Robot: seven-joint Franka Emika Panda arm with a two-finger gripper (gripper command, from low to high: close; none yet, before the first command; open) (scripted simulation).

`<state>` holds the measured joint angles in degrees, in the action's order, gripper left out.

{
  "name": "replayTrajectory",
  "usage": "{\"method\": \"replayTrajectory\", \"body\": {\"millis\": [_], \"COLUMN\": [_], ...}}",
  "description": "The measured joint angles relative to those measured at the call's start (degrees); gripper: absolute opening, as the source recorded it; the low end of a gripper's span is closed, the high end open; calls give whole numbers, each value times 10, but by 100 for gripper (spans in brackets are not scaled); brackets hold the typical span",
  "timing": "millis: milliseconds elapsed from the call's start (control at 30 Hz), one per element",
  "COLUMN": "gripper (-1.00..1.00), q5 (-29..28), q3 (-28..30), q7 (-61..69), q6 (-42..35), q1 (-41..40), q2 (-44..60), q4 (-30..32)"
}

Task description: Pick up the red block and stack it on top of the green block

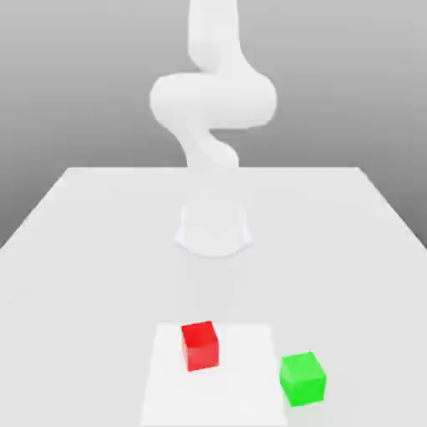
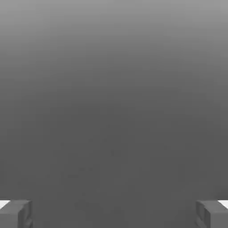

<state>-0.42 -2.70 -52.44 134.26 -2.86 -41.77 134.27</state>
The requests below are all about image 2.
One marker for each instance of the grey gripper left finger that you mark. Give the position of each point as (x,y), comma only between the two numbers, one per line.
(14,213)

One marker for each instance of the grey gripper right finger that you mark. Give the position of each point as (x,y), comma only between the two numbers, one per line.
(213,213)

